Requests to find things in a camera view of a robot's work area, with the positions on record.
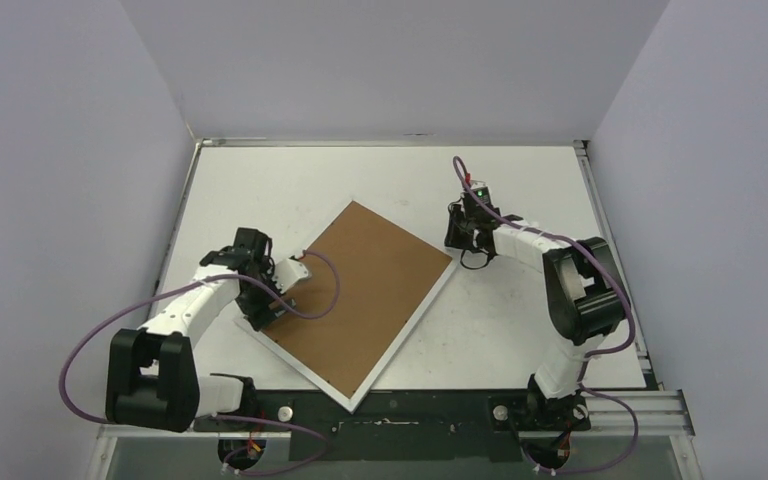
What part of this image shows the white picture frame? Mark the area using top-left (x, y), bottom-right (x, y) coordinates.
top-left (234, 197), bottom-right (461, 415)

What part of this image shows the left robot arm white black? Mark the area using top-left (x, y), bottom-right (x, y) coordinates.
top-left (105, 227), bottom-right (311, 432)

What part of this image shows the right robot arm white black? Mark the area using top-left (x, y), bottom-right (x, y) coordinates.
top-left (444, 186), bottom-right (626, 430)

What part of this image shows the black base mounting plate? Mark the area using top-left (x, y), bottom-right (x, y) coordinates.
top-left (194, 389), bottom-right (591, 466)

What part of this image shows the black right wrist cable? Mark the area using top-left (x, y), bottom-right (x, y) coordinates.
top-left (458, 246), bottom-right (497, 272)

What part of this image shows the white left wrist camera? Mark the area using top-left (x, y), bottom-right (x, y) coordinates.
top-left (272, 257), bottom-right (312, 295)

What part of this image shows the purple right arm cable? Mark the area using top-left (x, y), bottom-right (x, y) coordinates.
top-left (451, 156), bottom-right (640, 477)

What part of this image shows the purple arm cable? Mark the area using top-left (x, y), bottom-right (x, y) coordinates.
top-left (57, 248), bottom-right (343, 478)
top-left (451, 156), bottom-right (640, 477)

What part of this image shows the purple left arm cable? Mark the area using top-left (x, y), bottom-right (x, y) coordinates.
top-left (57, 248), bottom-right (343, 478)

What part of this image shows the aluminium front rail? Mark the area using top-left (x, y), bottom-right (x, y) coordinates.
top-left (98, 390), bottom-right (693, 440)

